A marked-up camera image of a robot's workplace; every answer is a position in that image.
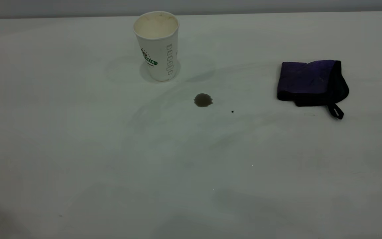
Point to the brown coffee spill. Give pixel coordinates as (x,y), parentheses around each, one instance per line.
(203,100)

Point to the white Coffee Star paper cup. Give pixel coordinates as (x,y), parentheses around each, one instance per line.
(158,49)

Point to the purple and black cloth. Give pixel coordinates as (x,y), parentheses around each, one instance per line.
(307,81)

